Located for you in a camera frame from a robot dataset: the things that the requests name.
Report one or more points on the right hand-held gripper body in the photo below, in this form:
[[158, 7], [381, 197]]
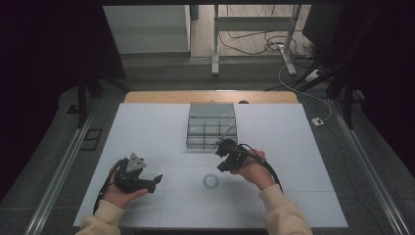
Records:
[[237, 157]]

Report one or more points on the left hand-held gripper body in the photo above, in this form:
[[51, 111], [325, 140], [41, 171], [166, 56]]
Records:
[[125, 179]]

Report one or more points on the clear plastic compartment box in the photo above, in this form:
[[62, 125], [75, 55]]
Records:
[[210, 122]]

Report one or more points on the person's left hand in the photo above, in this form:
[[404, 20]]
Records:
[[119, 196]]

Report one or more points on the person's right hand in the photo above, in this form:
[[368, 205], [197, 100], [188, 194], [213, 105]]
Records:
[[256, 171]]

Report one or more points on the white board table cover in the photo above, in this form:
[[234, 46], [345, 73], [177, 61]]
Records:
[[147, 130]]

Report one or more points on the wooden table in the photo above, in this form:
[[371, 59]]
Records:
[[195, 97]]

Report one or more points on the white plug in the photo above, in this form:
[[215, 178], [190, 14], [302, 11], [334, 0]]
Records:
[[317, 121]]

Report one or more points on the black metal stand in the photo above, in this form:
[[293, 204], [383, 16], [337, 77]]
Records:
[[349, 98], [83, 98]]

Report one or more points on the white power strip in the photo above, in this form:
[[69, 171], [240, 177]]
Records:
[[313, 75]]

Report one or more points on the white cabinet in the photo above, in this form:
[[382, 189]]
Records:
[[147, 29]]

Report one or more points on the black floor frame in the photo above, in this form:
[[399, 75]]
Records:
[[81, 145]]

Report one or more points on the aluminium rail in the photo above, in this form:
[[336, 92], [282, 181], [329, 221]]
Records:
[[58, 176], [368, 176]]

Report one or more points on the white metal desk frame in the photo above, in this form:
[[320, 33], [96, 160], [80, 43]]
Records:
[[248, 23]]

